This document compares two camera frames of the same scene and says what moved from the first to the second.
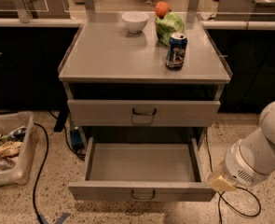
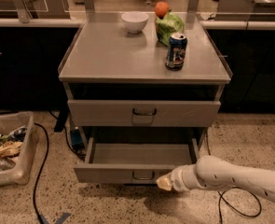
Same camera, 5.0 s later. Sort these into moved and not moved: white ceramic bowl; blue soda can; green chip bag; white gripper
Moved: white gripper
Not moved: green chip bag; blue soda can; white ceramic bowl
